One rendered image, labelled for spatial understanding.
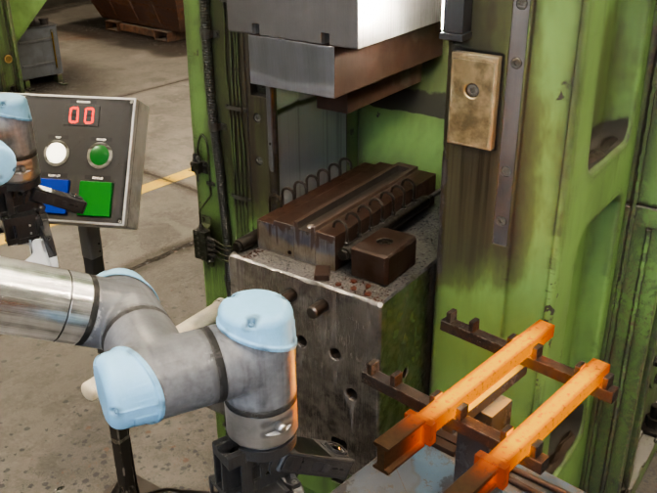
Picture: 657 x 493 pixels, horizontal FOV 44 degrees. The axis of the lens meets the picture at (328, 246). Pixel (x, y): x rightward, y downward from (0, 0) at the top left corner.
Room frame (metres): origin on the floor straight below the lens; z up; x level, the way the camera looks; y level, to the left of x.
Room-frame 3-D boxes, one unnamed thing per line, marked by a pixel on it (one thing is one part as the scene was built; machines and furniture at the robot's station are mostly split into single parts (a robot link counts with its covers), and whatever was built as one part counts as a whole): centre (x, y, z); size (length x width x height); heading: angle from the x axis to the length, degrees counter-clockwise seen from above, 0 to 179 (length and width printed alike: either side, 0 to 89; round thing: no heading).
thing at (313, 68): (1.69, -0.05, 1.32); 0.42 x 0.20 x 0.10; 145
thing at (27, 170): (1.43, 0.57, 1.15); 0.08 x 0.08 x 0.05
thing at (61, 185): (1.65, 0.60, 1.01); 0.07 x 0.05 x 0.07; 80
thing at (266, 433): (0.69, 0.07, 1.15); 0.08 x 0.08 x 0.05
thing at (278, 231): (1.69, -0.05, 0.96); 0.42 x 0.20 x 0.09; 145
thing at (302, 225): (1.68, -0.07, 0.99); 0.42 x 0.05 x 0.01; 145
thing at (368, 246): (1.47, -0.11, 0.95); 0.12 x 0.08 x 0.06; 145
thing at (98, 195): (1.63, 0.50, 1.01); 0.07 x 0.05 x 0.07; 80
